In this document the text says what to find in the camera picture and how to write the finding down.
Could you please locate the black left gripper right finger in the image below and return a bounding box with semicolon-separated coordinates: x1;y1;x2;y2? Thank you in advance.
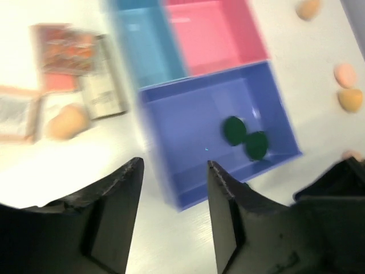
208;158;364;273

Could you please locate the tan sponge beside palettes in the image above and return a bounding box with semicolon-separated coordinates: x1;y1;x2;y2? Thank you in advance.
46;104;90;140

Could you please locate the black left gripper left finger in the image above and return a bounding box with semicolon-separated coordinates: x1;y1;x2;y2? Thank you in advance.
1;157;144;273

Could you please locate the orange square blush palette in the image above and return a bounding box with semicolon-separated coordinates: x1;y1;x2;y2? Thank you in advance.
1;86;42;142

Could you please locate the three-colour compartment organizer tray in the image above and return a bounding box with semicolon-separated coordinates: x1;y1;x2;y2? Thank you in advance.
104;1;301;210

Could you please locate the pink round powder puff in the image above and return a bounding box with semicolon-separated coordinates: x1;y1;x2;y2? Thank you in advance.
334;63;357;88

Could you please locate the dark green round compact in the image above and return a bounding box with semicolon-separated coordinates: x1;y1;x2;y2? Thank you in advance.
222;116;247;146

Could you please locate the pink blush palette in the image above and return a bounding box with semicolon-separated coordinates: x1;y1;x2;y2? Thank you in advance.
42;72;82;94

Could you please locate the tan gourd-shaped makeup sponge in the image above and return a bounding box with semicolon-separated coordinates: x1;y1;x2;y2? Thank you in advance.
296;0;322;21

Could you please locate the pink round puff near base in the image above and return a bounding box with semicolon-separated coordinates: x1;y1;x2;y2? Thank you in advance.
342;150;363;162

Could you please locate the patterned eyeshadow palette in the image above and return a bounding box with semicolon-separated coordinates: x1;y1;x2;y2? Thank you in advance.
30;23;98;75

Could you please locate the yellow teardrop makeup sponge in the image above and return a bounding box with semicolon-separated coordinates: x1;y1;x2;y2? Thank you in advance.
338;88;363;113

